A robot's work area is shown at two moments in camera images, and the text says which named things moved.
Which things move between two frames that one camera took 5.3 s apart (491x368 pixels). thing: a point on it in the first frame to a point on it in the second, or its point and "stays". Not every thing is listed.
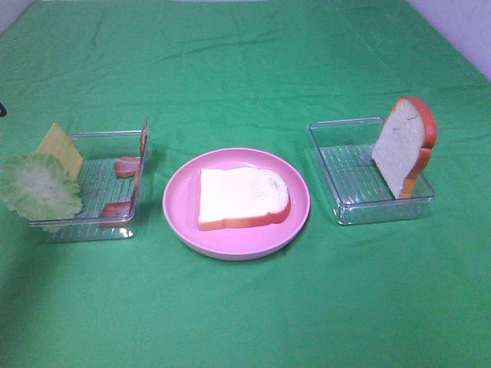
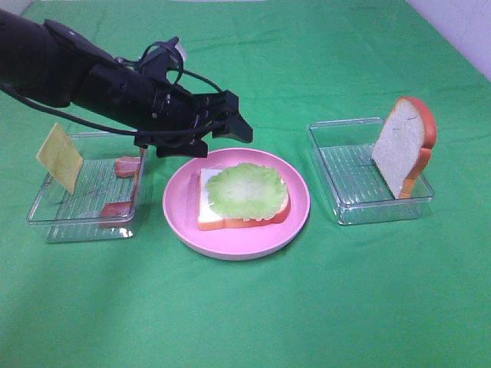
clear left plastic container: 99,185 stays
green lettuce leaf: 37,186 to 247,191
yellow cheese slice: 57,142 stays
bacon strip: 129,165 stays
